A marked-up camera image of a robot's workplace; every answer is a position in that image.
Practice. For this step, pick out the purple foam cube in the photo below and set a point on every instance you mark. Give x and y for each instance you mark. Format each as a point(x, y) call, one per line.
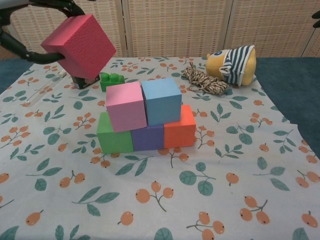
point(147, 138)

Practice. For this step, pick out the light blue foam cube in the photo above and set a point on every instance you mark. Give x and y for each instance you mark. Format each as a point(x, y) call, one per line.
point(160, 102)

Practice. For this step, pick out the woven folding screen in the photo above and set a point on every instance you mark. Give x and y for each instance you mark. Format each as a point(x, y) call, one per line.
point(175, 25)

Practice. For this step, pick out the green toy building brick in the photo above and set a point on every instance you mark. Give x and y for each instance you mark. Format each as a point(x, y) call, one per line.
point(112, 82)

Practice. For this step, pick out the pink foam cube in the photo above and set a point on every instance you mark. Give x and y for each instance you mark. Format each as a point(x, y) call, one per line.
point(127, 107)

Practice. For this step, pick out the orange foam cube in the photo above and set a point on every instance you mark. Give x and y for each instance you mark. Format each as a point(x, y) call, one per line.
point(180, 132)

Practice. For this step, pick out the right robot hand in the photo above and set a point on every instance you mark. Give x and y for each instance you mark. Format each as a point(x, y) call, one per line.
point(317, 20)

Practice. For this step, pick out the crimson red foam cube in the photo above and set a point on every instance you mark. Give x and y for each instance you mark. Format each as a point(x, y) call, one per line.
point(82, 45)

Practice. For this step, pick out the floral fruit print tablecloth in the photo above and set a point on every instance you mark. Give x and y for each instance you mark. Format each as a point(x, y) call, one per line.
point(225, 175)

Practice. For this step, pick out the dark green tin can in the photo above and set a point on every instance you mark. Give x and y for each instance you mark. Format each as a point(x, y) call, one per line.
point(82, 84)

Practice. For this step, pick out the green foam cube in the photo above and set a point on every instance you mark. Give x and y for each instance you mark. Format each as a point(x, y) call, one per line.
point(115, 142)

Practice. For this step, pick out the clear glass test tube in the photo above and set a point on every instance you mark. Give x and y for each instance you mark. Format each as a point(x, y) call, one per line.
point(46, 87)

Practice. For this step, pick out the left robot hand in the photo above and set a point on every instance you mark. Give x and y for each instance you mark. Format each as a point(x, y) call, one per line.
point(37, 57)

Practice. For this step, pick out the yellow plush toy striped shirt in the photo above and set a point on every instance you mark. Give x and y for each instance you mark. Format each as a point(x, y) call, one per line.
point(237, 65)

